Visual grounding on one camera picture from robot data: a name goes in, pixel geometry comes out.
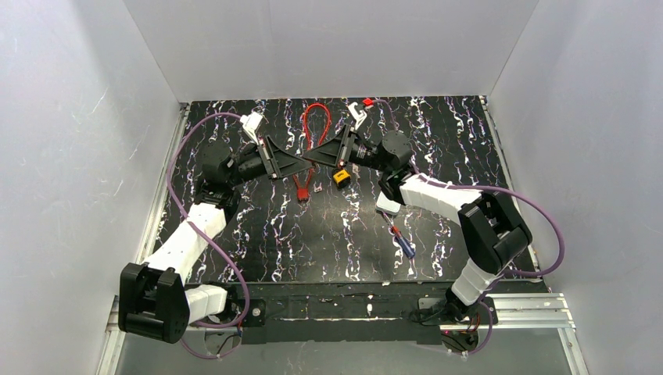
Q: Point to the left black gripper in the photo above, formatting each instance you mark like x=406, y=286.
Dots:
x=266, y=158

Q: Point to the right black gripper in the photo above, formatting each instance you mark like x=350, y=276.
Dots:
x=347, y=148

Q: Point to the yellow padlock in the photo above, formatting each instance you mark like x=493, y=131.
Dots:
x=341, y=178

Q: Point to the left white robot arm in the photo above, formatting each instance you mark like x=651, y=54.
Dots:
x=154, y=301

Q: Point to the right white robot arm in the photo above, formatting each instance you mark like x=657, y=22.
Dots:
x=493, y=229

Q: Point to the white rectangular box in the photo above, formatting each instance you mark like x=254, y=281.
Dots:
x=386, y=205

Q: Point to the blue red screwdriver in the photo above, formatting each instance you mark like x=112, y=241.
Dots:
x=405, y=246

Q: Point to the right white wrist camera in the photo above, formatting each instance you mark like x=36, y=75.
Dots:
x=358, y=111

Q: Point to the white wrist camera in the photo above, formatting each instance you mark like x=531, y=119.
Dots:
x=358, y=111
x=251, y=124

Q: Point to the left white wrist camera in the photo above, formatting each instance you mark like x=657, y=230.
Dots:
x=251, y=124

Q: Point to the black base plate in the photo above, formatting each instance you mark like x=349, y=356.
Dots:
x=357, y=311

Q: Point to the aluminium frame rail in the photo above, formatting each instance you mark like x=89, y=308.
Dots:
x=114, y=337

